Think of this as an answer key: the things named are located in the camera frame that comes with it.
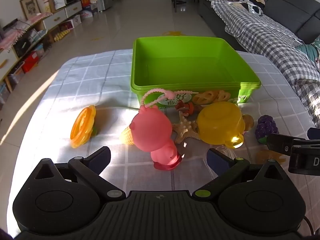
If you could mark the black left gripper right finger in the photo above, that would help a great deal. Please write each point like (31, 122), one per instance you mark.
(229, 172)

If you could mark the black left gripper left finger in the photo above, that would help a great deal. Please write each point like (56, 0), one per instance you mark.
(88, 170)

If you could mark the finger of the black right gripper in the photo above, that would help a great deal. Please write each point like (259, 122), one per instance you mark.
(283, 144)

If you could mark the purple grape toy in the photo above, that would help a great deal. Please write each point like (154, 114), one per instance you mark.
(266, 125)

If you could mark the orange slice toy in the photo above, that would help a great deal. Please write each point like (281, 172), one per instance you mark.
(83, 127)

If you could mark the yellow plastic bowl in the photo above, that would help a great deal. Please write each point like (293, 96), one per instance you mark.
(221, 123)

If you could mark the ice cream cone toy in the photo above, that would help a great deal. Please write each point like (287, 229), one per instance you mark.
(126, 136)

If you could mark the beige starfish toy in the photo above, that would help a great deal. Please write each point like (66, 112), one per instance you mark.
(185, 129)

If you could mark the red lobster toy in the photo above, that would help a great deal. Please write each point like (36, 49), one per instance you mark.
(188, 109)

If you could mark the pink pig toy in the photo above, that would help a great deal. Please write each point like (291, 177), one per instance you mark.
(151, 129)

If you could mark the grey checked tablecloth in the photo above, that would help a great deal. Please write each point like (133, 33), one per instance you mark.
(104, 80)

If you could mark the checked sofa blanket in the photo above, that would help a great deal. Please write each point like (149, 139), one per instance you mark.
(262, 35)

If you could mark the green plastic storage box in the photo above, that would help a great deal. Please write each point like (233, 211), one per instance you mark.
(205, 69)

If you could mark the red storage box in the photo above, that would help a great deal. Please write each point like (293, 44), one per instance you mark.
(30, 61)

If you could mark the white wooden sideboard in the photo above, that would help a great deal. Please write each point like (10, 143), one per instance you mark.
(25, 37)

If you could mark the dark grey sofa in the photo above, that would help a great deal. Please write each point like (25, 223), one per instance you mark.
(299, 16)

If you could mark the framed cartoon picture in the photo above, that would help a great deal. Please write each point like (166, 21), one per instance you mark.
(30, 8)

